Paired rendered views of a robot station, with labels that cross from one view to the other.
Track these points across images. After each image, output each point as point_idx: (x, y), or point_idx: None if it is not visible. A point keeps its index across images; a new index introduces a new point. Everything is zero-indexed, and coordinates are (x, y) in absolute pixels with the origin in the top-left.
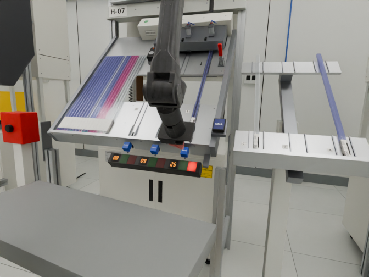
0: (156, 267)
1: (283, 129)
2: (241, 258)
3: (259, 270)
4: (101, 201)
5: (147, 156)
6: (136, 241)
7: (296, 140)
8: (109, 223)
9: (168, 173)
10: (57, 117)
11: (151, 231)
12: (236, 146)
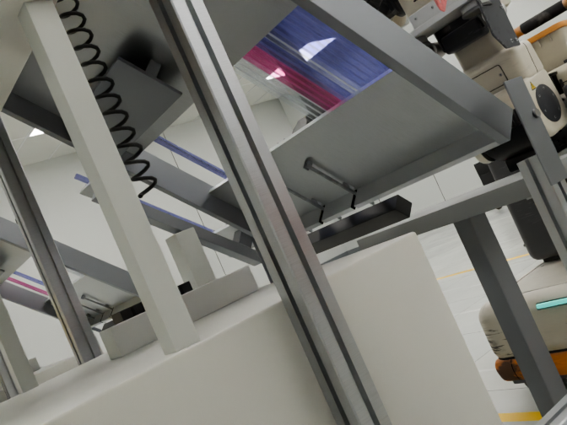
0: (413, 214)
1: (202, 233)
2: None
3: None
4: (436, 209)
5: (352, 214)
6: (418, 213)
7: None
8: (433, 208)
9: (340, 244)
10: (475, 83)
11: (405, 219)
12: None
